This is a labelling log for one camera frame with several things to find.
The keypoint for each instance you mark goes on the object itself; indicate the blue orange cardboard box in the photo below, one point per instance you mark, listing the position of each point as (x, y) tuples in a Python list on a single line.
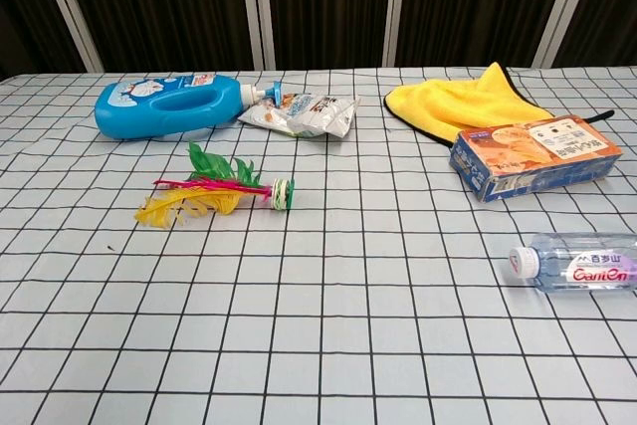
[(532, 156)]

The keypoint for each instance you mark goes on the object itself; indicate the white folding screen frame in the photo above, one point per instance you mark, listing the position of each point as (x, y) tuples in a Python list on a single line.
[(259, 7)]

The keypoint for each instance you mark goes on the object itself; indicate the white snack bag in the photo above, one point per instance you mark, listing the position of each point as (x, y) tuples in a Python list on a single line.
[(308, 114)]

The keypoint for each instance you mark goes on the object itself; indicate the clear plastic water bottle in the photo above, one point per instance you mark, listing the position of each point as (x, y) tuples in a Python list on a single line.
[(582, 262)]

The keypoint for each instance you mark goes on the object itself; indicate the yellow microfibre cloth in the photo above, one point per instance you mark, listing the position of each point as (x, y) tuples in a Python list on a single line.
[(448, 101)]

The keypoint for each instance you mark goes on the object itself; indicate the blue detergent bottle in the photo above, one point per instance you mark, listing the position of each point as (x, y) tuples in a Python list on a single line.
[(149, 106)]

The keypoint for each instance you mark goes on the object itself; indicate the colourful feather shuttlecock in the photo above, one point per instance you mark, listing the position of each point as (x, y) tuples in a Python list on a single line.
[(219, 191)]

